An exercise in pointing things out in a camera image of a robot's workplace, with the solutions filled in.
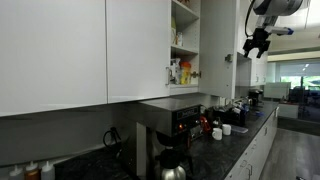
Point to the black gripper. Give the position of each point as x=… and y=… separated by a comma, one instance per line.
x=260, y=40

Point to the white cabinet door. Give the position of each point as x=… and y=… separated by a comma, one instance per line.
x=140, y=50
x=50, y=50
x=216, y=40

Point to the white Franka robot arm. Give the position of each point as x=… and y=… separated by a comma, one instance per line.
x=280, y=6

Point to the white cabinet body with shelves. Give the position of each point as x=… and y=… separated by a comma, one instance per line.
x=188, y=50

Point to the white base cabinet drawers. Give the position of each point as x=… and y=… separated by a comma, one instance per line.
x=256, y=150

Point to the white partition panel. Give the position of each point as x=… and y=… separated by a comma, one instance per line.
x=276, y=90

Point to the small black coffee maker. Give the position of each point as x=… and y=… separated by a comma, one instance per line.
x=255, y=97

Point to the small blue object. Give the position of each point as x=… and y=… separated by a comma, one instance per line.
x=259, y=114

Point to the black condiment organizer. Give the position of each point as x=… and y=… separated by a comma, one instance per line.
x=230, y=116

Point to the yellow canister orange lid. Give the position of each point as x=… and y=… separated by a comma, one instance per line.
x=185, y=75

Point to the white packet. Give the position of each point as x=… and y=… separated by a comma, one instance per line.
x=179, y=39

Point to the clear flat plastic lid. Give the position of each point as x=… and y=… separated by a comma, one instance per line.
x=240, y=129

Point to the silver foil bag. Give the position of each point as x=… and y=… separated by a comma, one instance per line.
x=176, y=71

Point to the white ceramic mug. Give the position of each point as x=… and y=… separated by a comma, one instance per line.
x=226, y=129
x=217, y=134

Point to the green white carton box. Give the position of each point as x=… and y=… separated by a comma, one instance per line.
x=173, y=30

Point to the steel black coffee brewer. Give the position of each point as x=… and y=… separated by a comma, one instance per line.
x=166, y=113

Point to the steel coffee carafe black lid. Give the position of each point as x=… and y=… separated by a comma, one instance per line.
x=171, y=173

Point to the brown squeeze bottle white cap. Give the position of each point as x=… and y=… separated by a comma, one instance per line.
x=32, y=172

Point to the white distant wall cabinets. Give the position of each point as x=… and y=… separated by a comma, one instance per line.
x=260, y=70

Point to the grey wrist camera blue mount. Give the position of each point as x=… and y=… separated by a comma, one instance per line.
x=280, y=30

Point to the office glass wall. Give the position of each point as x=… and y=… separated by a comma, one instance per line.
x=306, y=90

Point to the low white divider wall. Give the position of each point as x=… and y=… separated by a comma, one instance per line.
x=287, y=110

